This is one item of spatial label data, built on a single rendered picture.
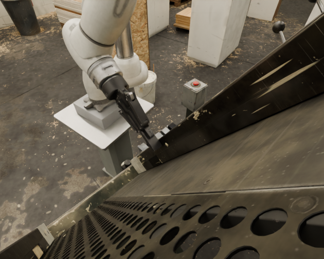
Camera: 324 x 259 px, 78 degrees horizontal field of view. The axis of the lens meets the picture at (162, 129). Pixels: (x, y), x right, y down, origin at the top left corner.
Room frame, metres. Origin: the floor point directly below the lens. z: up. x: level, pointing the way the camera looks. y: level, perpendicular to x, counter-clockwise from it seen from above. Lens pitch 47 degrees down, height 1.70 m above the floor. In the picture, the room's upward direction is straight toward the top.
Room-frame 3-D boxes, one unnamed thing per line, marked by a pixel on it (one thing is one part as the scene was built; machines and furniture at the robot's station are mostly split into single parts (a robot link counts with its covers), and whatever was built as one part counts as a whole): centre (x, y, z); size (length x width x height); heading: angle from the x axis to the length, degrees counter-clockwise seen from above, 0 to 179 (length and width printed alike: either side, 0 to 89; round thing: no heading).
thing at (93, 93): (1.07, 0.39, 1.01); 0.18 x 0.16 x 0.22; 107
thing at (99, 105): (1.05, 0.41, 0.87); 0.22 x 0.18 x 0.06; 139
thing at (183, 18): (4.54, -0.60, 0.15); 0.61 x 0.52 x 0.31; 144
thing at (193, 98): (1.12, -0.22, 0.84); 0.12 x 0.12 x 0.18; 43
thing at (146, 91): (2.11, 0.21, 0.24); 0.32 x 0.30 x 0.47; 144
